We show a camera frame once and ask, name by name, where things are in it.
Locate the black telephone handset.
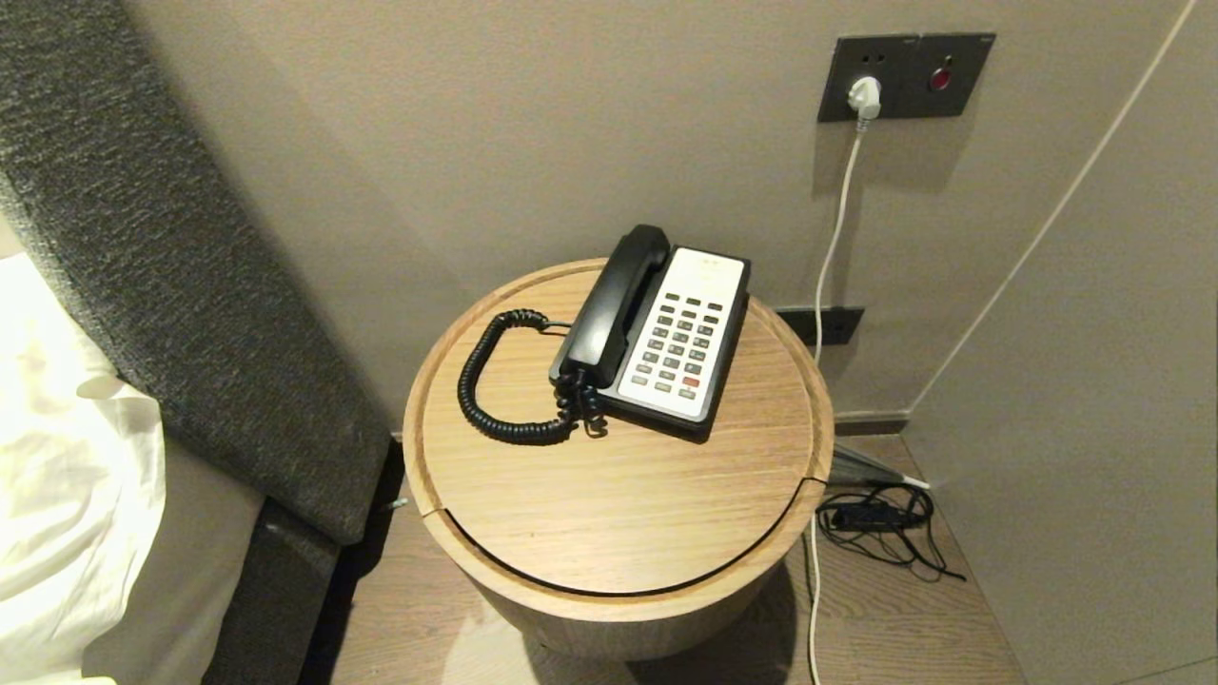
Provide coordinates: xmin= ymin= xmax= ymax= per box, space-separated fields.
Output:
xmin=550 ymin=225 xmax=671 ymax=390

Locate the black white telephone base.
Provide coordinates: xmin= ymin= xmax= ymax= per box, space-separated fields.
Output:
xmin=550 ymin=245 xmax=753 ymax=444

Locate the round wooden side table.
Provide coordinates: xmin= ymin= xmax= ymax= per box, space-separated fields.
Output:
xmin=402 ymin=257 xmax=836 ymax=662

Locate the brown skirting board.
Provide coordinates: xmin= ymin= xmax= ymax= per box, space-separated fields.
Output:
xmin=833 ymin=409 xmax=914 ymax=437

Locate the transparent folded umbrella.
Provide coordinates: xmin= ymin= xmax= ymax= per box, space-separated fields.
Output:
xmin=826 ymin=442 xmax=932 ymax=491

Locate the grey fabric headboard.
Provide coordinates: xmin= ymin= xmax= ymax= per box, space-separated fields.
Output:
xmin=0 ymin=0 xmax=393 ymax=545

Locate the beige mattress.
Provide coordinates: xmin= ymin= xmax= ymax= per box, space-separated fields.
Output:
xmin=81 ymin=438 xmax=265 ymax=685

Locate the white pillow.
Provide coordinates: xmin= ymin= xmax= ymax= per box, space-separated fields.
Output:
xmin=0 ymin=252 xmax=167 ymax=685

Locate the black coiled phone cord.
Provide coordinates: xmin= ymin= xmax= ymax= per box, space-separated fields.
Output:
xmin=457 ymin=308 xmax=607 ymax=447

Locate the small dark wall socket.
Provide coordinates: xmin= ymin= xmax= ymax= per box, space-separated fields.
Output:
xmin=776 ymin=305 xmax=865 ymax=346

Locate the white power cable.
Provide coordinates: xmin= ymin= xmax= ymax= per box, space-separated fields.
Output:
xmin=807 ymin=119 xmax=863 ymax=685

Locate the black power adapter with cable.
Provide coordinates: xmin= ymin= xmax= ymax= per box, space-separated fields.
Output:
xmin=815 ymin=483 xmax=967 ymax=582

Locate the dark wall socket plate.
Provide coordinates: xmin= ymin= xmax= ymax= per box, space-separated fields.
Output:
xmin=817 ymin=34 xmax=922 ymax=123

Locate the grey fabric bed frame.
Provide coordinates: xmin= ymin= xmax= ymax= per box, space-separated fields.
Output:
xmin=202 ymin=497 xmax=342 ymax=685

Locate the dark switch plate red button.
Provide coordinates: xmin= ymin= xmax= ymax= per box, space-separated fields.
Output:
xmin=913 ymin=32 xmax=996 ymax=119

